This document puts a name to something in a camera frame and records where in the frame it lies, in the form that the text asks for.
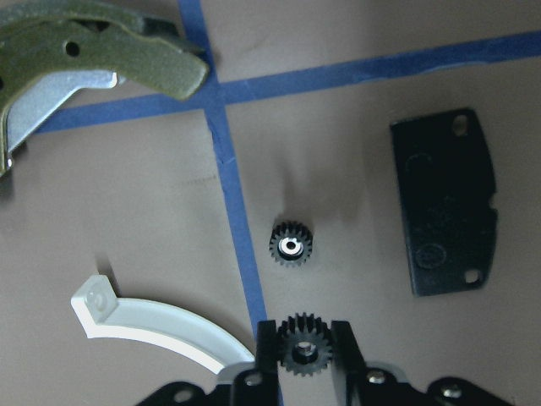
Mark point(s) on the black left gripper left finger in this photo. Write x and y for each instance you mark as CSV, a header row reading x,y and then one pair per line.
x,y
255,384

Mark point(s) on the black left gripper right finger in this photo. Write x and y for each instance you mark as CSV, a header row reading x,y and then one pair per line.
x,y
356,383

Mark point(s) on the black bearing gear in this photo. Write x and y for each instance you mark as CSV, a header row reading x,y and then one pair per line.
x,y
305,345
291,243

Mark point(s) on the white curved plastic part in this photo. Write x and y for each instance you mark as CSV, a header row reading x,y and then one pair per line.
x,y
102,314

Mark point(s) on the black brake pad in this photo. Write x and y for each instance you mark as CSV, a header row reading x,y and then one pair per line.
x,y
446,183

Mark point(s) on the green brake shoe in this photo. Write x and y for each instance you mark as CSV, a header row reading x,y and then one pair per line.
x,y
39,38

